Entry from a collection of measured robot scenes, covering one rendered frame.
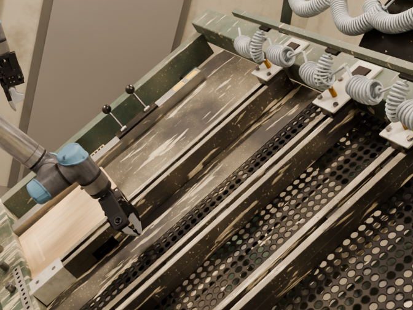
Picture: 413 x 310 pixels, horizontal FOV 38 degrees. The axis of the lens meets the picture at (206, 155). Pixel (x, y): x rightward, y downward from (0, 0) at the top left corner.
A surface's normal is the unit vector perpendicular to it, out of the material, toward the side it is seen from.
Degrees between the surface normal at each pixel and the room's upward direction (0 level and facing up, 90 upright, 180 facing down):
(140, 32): 90
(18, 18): 90
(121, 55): 90
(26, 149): 72
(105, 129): 90
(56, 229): 51
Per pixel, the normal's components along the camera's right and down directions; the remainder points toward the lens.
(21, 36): 0.31, 0.33
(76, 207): -0.51, -0.67
